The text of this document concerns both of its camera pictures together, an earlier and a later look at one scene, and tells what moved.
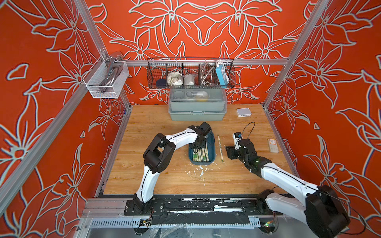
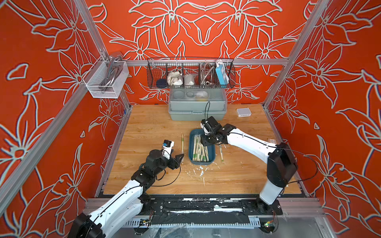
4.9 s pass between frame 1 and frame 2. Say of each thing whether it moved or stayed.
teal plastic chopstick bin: stayed
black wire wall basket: stayed
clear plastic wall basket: stayed
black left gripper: moved
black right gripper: moved
